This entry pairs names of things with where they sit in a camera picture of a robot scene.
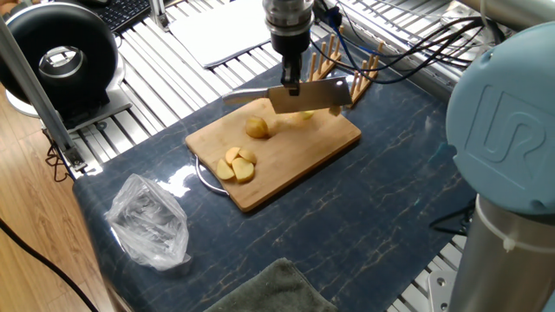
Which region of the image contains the wooden peg rack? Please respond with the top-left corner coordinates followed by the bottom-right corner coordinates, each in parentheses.
top-left (305, 24), bottom-right (386, 107)

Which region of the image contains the slanted aluminium post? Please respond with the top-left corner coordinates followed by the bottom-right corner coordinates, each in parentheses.
top-left (0, 16), bottom-right (88, 172)

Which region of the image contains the white paper pad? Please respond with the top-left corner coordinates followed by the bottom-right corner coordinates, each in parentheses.
top-left (167, 0), bottom-right (287, 69)

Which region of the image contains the perforated aluminium plate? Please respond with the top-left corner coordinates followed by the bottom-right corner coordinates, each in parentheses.
top-left (428, 270), bottom-right (459, 312)

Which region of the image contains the black floor cable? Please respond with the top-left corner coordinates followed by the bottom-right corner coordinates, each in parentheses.
top-left (0, 216), bottom-right (101, 312)

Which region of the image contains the dark blue marbled mat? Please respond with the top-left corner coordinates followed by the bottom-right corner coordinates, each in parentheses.
top-left (72, 36), bottom-right (478, 312)

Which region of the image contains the grey-green towel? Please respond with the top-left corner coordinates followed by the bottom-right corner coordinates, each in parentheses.
top-left (203, 257), bottom-right (339, 312)

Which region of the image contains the steel cleaver knife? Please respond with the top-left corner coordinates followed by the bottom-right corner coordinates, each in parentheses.
top-left (221, 76), bottom-right (353, 115)

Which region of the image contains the short aluminium post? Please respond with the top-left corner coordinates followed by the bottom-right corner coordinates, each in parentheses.
top-left (149, 0), bottom-right (171, 32)

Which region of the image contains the potato half with skin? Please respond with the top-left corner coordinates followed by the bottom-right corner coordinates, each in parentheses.
top-left (245, 114), bottom-right (270, 140)

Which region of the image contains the black keyboard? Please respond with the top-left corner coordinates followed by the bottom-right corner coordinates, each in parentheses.
top-left (93, 0), bottom-right (153, 35)

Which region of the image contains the tangled black cable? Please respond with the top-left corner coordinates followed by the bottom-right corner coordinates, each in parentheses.
top-left (44, 129), bottom-right (74, 183)

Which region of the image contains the black gripper cable bundle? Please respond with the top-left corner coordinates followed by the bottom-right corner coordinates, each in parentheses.
top-left (310, 0), bottom-right (500, 86)

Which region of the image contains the wooden cutting board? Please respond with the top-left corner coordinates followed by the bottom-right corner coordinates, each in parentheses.
top-left (185, 78), bottom-right (362, 213)

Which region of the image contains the hanging black cable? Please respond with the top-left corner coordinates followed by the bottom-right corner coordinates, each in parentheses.
top-left (428, 198), bottom-right (477, 237)

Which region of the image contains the black ring-shaped device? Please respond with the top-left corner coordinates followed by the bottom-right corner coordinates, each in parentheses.
top-left (0, 2), bottom-right (134, 133)

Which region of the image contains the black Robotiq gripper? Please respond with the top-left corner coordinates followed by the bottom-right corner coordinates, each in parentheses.
top-left (271, 32), bottom-right (311, 97)

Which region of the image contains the clear plastic bag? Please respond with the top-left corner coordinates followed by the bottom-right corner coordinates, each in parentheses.
top-left (105, 173), bottom-right (192, 272)

